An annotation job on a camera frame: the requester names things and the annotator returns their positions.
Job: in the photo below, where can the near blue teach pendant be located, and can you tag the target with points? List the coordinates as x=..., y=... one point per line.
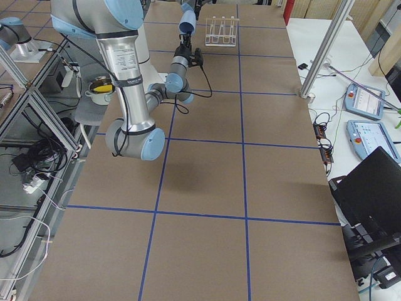
x=366, y=136

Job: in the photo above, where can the aluminium frame post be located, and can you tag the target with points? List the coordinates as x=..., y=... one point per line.
x=325, y=47

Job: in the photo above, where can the white wire cup holder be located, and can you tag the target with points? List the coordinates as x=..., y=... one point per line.
x=221, y=32

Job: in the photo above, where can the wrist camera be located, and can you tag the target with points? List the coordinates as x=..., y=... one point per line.
x=196, y=59

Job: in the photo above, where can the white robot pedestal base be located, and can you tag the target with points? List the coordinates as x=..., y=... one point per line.
x=153, y=66

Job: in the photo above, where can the white pot with yellow contents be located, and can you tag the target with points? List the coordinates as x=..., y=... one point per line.
x=100, y=90

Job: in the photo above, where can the red cylinder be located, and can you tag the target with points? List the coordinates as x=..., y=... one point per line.
x=288, y=10

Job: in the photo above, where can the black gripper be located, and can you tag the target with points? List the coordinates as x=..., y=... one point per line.
x=182, y=51

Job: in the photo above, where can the black laptop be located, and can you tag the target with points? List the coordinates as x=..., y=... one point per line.
x=370, y=194

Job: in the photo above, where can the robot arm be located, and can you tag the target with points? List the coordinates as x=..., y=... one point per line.
x=117, y=27
x=13, y=32

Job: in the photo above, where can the blue teach pendant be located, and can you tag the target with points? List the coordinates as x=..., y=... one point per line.
x=360, y=102
x=366, y=136

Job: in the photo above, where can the far blue teach pendant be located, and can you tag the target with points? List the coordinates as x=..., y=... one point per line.
x=360, y=102

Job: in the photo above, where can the light blue plastic cup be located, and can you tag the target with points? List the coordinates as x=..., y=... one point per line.
x=188, y=22

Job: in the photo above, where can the black orange usb hub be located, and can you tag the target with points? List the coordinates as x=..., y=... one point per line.
x=325, y=146

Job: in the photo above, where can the small black device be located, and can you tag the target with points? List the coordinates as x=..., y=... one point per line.
x=303, y=66

